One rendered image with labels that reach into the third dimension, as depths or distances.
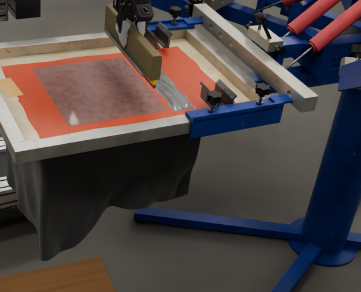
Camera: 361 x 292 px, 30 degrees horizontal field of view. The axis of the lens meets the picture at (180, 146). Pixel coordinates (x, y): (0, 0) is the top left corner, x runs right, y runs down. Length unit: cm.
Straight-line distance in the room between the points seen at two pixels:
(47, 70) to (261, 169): 164
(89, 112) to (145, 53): 23
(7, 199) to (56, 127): 103
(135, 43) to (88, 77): 23
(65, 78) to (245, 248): 127
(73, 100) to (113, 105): 12
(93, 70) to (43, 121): 33
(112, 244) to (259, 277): 63
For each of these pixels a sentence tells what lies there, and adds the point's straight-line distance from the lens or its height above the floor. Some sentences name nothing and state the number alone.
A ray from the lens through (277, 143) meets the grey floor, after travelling 366.
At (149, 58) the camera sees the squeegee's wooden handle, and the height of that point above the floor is 112.
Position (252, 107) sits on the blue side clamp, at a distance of 189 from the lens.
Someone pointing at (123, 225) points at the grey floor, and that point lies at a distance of 295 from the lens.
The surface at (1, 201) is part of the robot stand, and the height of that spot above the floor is 17.
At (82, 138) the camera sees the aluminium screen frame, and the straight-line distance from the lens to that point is 170.
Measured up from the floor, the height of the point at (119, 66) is 96.
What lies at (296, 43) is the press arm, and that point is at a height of 104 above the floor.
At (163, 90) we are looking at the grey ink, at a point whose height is 96.
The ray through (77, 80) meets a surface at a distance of 203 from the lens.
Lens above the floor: 194
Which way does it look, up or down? 34 degrees down
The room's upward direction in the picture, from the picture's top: 8 degrees clockwise
